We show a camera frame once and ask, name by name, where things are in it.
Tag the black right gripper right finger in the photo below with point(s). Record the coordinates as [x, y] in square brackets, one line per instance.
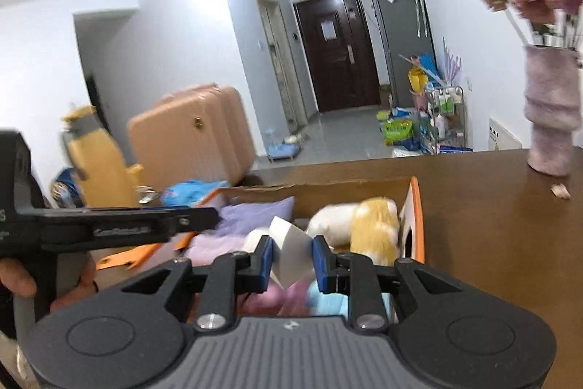
[446, 333]

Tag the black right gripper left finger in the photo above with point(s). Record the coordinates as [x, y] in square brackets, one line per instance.
[157, 330]

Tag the pink satin scrunchie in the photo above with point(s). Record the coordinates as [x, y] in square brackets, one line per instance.
[276, 301]

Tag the white cloth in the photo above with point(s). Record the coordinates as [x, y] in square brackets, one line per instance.
[293, 253]

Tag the person's left hand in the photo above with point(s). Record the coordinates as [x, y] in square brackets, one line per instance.
[16, 279]

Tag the yellow thermos jug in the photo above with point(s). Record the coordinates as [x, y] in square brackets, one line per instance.
[99, 168]

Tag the light blue plush toy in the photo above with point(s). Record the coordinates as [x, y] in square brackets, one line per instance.
[320, 304]

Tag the white and yellow plush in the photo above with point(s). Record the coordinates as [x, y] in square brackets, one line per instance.
[370, 228]

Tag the orange cardboard box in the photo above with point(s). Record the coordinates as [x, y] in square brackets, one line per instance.
[310, 198]

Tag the blue tissue pack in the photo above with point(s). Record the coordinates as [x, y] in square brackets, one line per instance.
[188, 193]

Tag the purple knitted pillow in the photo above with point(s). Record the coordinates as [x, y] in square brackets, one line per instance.
[243, 218]

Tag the pink ribbed suitcase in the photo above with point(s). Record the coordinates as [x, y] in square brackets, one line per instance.
[201, 133]

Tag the green snack bag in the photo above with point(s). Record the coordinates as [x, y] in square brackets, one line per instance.
[396, 131]

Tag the cluttered storage rack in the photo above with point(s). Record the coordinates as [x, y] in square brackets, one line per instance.
[440, 103]

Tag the pink ribbed vase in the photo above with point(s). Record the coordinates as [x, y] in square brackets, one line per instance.
[553, 106]

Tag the dark brown entrance door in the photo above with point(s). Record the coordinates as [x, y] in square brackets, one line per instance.
[339, 54]

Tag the grey refrigerator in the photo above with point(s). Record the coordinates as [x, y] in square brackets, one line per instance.
[405, 32]

